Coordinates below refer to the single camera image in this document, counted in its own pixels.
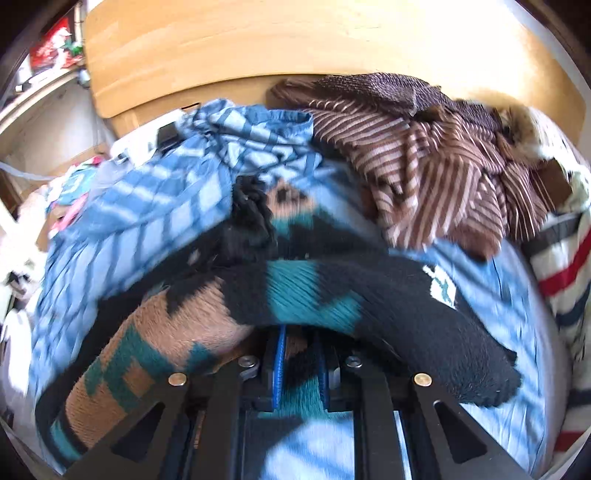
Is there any black patterned knit sweater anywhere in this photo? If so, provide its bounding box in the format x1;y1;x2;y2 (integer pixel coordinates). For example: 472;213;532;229
35;177;522;467

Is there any star striped duvet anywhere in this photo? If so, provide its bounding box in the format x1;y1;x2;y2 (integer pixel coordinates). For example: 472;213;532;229
511;107;590;463

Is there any blue striped bed sheet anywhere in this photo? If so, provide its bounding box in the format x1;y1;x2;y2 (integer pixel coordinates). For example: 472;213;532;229
29;100;560;475

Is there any red book on shelf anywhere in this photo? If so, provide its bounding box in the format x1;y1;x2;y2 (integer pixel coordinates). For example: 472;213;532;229
29;15;84;73

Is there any brown striped garment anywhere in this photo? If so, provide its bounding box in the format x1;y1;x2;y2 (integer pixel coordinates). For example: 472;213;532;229
271;73;572;259

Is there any wooden headboard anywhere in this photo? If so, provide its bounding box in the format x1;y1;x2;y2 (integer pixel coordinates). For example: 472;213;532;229
84;1;590;140

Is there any black power adapter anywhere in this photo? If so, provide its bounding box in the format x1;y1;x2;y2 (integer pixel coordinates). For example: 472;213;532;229
156;122;182;154

